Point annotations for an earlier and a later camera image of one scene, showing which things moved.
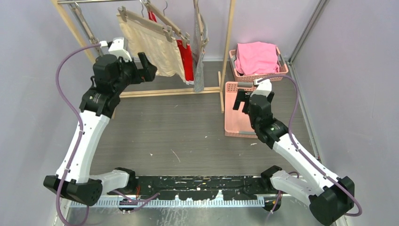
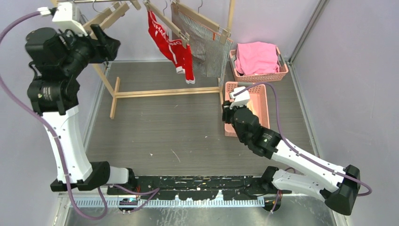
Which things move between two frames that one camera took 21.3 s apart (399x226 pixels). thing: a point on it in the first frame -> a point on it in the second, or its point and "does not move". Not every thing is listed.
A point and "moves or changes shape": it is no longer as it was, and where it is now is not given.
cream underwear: (165, 54) moves or changes shape
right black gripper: (242, 96) -> (227, 111)
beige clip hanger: (126, 15) -> (108, 15)
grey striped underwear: (198, 44) -> (208, 51)
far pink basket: (283, 66) does not move
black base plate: (206, 187) does not move
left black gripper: (147, 73) -> (110, 45)
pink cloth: (256, 58) does not move
